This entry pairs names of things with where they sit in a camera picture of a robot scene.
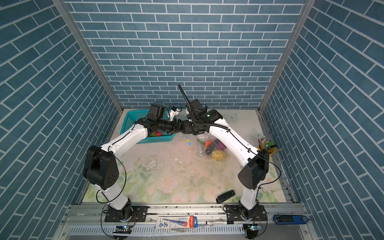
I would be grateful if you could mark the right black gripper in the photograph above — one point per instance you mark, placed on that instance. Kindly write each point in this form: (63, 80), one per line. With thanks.
(188, 130)

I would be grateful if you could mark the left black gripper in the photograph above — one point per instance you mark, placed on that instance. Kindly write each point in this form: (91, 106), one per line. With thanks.
(176, 128)

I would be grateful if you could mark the teal plastic basket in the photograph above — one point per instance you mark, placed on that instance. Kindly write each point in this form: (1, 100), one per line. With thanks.
(133, 116)

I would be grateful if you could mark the clear zip top bag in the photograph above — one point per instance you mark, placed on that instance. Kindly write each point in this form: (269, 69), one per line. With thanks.
(198, 144)

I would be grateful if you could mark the yellow toy lemon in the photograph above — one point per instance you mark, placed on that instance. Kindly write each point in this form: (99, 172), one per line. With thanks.
(218, 155)

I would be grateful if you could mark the orange toy carrot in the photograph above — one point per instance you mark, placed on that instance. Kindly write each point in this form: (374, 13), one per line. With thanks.
(208, 143)

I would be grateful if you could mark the purple toy onion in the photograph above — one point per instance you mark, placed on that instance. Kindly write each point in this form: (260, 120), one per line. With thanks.
(221, 146)

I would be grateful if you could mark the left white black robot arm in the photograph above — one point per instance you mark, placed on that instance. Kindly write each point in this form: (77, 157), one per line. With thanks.
(101, 163)

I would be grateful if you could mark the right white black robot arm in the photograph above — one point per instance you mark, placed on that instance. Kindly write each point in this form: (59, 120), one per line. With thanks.
(255, 163)

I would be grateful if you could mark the yellow pencil cup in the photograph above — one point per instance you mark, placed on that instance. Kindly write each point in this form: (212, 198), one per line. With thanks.
(270, 147)

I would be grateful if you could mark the black remote control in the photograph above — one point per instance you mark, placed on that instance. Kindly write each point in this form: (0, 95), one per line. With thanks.
(225, 196)

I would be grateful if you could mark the red white blue package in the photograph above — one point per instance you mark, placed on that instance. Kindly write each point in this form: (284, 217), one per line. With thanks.
(181, 222)

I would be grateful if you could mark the blue black handheld tool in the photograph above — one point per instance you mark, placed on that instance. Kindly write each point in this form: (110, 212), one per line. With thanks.
(290, 219)

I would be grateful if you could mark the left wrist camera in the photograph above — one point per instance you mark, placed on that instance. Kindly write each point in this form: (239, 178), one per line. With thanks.
(161, 111)

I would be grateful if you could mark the aluminium mounting rail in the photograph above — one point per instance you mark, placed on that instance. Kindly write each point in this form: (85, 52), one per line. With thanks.
(92, 221)

